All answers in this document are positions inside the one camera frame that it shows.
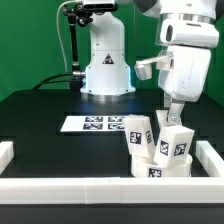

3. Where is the white U-shaped fence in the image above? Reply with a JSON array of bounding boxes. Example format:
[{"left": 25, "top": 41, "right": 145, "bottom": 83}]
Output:
[{"left": 0, "top": 140, "right": 224, "bottom": 205}]

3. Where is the white round stool seat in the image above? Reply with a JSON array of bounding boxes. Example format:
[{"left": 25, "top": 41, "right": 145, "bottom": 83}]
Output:
[{"left": 131, "top": 154, "right": 193, "bottom": 178}]

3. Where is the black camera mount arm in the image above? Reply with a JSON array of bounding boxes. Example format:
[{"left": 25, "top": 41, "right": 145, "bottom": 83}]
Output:
[{"left": 63, "top": 3, "right": 93, "bottom": 77}]

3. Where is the white marker sheet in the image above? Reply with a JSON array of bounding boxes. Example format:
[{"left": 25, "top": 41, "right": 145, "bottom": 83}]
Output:
[{"left": 61, "top": 115, "right": 124, "bottom": 132}]

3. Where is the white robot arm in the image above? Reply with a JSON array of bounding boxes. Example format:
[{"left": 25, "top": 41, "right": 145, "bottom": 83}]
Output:
[{"left": 82, "top": 0, "right": 224, "bottom": 124}]

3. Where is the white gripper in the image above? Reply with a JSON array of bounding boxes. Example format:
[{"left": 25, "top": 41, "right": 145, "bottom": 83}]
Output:
[{"left": 135, "top": 19, "right": 219, "bottom": 124}]

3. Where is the white cable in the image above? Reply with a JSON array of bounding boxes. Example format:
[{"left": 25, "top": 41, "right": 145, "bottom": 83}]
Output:
[{"left": 55, "top": 0, "right": 81, "bottom": 74}]

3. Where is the black cable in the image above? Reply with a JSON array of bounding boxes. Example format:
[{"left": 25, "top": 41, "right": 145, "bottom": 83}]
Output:
[{"left": 32, "top": 72, "right": 86, "bottom": 91}]

